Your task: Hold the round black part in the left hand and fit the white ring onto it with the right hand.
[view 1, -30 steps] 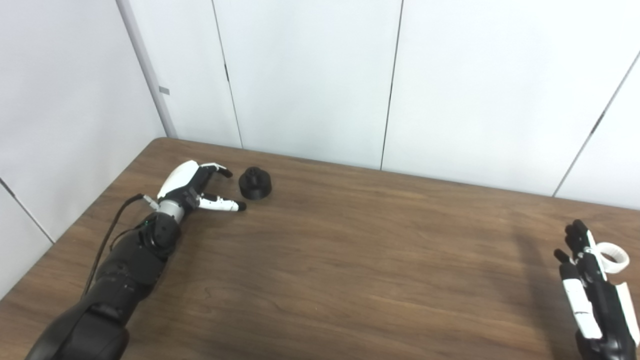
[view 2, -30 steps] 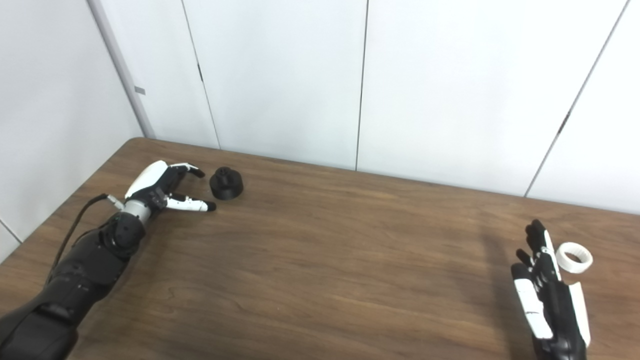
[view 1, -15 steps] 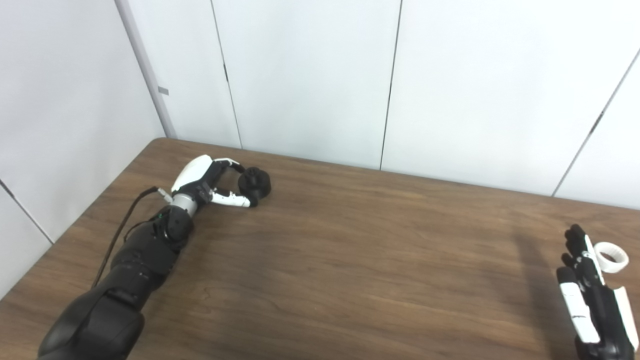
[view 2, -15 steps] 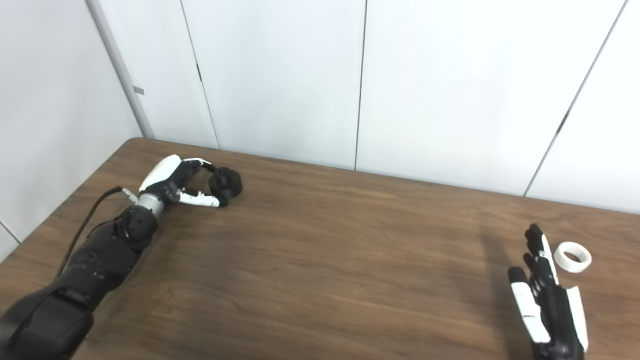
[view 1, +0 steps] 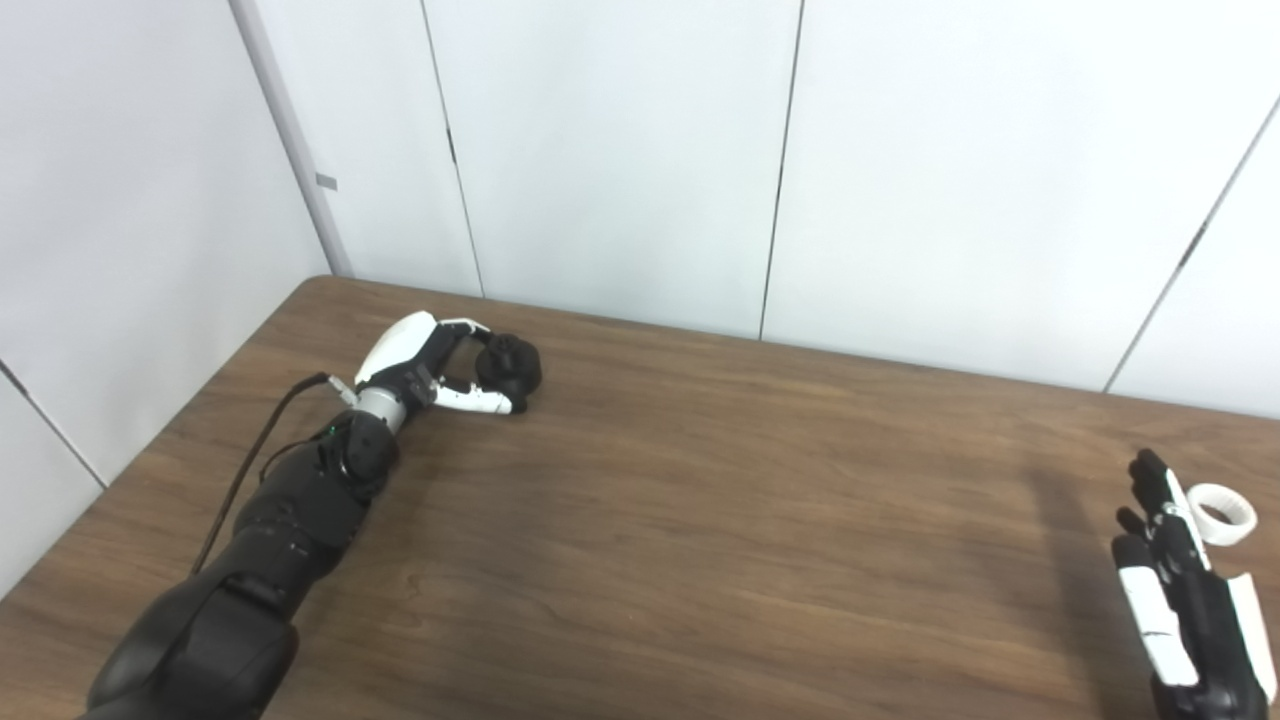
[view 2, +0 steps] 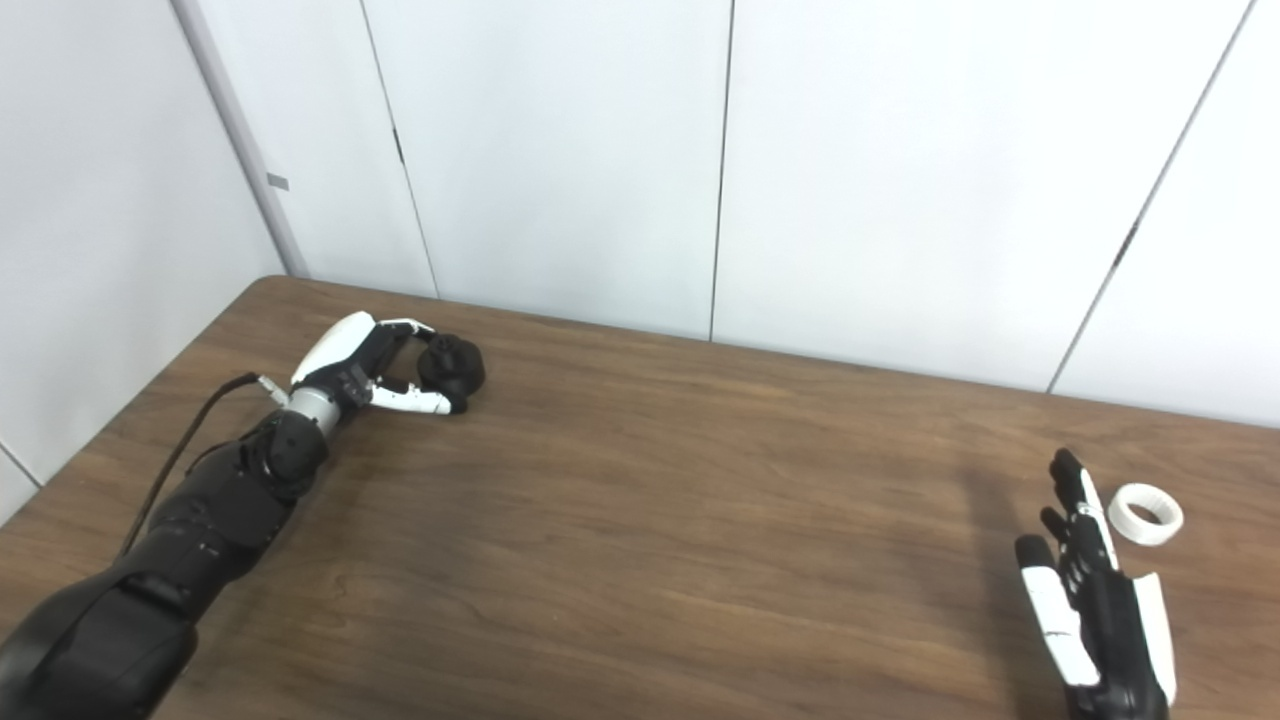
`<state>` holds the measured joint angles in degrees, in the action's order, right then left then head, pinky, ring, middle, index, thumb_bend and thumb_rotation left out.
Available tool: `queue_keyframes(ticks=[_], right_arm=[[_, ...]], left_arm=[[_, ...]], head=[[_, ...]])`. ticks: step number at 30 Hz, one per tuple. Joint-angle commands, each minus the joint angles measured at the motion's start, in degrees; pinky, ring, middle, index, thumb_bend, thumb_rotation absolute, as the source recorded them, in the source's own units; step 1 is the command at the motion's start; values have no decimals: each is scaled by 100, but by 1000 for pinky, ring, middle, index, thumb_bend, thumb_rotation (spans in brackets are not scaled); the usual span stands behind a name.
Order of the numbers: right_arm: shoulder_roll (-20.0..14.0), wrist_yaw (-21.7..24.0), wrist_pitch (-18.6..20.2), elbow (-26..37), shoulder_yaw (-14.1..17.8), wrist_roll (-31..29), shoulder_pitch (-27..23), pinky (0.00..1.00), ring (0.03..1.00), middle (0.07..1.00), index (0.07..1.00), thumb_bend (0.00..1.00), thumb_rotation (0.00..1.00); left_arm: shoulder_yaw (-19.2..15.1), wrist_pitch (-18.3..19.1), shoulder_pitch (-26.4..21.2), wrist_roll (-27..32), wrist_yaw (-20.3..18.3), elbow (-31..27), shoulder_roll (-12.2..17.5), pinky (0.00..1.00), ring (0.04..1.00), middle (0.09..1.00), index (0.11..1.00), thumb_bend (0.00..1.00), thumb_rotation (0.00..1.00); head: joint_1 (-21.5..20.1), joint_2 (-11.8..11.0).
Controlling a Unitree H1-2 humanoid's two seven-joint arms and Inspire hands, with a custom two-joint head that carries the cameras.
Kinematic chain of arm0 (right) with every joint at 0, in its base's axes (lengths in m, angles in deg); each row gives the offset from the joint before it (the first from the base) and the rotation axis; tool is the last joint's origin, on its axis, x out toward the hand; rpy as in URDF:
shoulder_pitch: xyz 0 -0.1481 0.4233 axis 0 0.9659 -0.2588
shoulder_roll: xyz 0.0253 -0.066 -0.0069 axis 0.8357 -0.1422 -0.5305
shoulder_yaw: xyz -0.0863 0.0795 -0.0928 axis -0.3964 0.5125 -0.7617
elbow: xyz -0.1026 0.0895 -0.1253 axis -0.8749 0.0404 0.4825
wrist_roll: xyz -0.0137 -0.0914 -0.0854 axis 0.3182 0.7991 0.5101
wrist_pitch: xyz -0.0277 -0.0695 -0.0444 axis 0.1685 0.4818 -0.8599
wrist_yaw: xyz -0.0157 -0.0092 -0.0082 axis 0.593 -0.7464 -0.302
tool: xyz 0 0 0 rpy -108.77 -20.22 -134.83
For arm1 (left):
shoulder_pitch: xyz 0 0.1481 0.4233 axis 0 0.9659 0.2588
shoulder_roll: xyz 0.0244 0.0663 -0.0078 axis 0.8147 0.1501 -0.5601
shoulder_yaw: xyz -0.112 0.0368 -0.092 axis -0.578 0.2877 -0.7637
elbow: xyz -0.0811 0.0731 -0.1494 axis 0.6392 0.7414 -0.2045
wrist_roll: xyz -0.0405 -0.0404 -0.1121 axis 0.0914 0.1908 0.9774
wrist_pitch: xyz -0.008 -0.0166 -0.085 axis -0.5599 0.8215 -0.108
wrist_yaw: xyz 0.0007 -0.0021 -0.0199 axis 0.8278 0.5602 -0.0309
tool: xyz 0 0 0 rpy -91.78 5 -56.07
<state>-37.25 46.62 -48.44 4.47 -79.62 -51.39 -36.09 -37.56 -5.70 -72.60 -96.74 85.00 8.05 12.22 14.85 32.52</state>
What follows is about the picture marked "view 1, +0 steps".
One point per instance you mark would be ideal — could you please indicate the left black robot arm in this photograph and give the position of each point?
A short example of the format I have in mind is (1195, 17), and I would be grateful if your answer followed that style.
(280, 540)

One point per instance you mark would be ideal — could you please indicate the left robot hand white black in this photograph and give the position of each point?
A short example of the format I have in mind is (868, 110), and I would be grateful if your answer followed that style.
(400, 345)

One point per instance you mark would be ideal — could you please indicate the grey wall corner strip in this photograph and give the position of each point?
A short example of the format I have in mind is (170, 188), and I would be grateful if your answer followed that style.
(295, 150)

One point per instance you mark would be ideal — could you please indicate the round black part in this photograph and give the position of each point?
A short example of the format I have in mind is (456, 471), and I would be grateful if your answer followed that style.
(512, 368)

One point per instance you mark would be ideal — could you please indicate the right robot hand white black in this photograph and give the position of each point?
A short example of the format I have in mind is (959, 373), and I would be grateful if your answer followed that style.
(1200, 630)

